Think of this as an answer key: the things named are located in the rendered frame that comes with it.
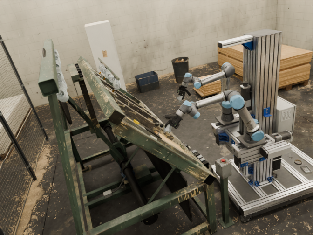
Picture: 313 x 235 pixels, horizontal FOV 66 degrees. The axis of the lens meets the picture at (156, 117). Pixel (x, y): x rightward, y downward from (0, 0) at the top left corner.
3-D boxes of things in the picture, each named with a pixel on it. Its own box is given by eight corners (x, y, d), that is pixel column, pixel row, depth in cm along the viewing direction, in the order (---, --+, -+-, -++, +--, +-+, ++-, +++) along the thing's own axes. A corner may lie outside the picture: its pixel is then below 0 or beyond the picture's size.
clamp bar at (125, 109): (178, 147, 284) (191, 131, 282) (94, 94, 221) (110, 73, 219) (174, 143, 293) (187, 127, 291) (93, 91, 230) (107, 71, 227)
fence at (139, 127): (193, 163, 256) (195, 160, 255) (124, 122, 205) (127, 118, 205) (191, 161, 260) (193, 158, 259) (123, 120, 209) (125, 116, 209)
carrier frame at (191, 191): (217, 231, 278) (213, 178, 239) (102, 291, 243) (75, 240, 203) (150, 141, 463) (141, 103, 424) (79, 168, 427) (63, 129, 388)
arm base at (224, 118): (229, 114, 300) (229, 107, 295) (236, 119, 287) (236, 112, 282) (218, 117, 298) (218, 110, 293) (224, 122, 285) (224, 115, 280)
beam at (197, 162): (209, 186, 241) (216, 177, 240) (202, 182, 235) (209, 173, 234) (139, 108, 427) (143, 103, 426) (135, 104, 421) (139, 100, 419)
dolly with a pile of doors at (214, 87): (222, 95, 585) (221, 79, 566) (202, 100, 578) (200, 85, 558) (211, 87, 638) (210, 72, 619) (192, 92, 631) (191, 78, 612)
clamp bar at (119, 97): (163, 130, 323) (174, 116, 320) (88, 81, 259) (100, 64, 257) (160, 127, 331) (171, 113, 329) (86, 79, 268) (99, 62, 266)
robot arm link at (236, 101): (261, 130, 237) (236, 87, 216) (267, 139, 224) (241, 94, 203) (250, 136, 241) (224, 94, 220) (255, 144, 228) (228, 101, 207)
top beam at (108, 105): (118, 126, 176) (125, 115, 175) (106, 120, 171) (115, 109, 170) (82, 65, 361) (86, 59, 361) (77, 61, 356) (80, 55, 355)
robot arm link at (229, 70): (238, 76, 262) (195, 91, 270) (235, 72, 271) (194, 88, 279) (236, 66, 257) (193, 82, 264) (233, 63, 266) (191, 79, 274)
